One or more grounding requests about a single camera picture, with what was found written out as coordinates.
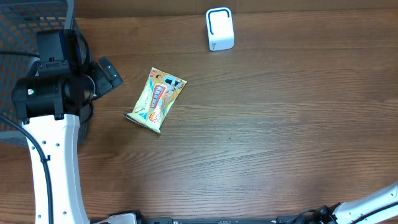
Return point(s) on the white barcode scanner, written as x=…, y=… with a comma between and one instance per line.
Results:
x=219, y=24

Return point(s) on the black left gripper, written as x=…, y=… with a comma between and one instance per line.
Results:
x=106, y=84

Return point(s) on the yellow snack bag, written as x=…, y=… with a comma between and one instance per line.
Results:
x=159, y=94

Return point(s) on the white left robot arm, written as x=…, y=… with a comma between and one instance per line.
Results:
x=48, y=106

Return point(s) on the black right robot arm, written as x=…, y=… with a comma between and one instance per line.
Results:
x=374, y=208

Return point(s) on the grey plastic basket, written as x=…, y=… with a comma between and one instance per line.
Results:
x=20, y=21

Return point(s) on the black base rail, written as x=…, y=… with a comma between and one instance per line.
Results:
x=141, y=219

